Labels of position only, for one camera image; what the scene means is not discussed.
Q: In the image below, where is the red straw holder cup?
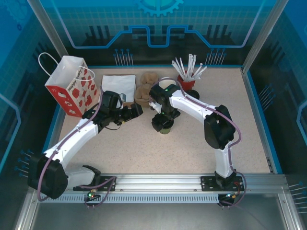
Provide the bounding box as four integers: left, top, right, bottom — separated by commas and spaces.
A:
177, 71, 196, 91

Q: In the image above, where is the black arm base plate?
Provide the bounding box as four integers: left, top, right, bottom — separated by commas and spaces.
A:
73, 176, 118, 192
200, 175, 245, 192

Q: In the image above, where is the aluminium mounting rail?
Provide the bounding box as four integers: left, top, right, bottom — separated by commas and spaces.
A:
64, 172, 286, 193

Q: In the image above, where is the slotted grey cable duct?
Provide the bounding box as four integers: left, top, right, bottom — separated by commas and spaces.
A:
56, 193, 221, 204

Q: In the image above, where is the white paper napkin stack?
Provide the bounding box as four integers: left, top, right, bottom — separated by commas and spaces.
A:
100, 74, 137, 101

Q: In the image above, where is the aluminium frame post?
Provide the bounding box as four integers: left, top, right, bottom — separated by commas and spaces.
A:
26, 0, 70, 58
241, 0, 288, 75

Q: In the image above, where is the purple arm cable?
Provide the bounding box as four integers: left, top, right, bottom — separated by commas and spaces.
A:
150, 78, 242, 173
35, 92, 104, 202

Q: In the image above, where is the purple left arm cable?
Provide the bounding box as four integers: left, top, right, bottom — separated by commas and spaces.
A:
35, 92, 104, 202

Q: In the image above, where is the single green paper cup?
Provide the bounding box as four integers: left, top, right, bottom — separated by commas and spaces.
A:
158, 121, 175, 130

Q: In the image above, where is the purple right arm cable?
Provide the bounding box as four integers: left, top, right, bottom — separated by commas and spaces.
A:
150, 78, 242, 173

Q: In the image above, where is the brown pulp cup carrier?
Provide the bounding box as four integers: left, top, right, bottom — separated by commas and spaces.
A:
140, 72, 160, 87
134, 84, 154, 106

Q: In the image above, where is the white and red paper bag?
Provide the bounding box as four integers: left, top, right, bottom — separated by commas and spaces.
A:
38, 52, 101, 118

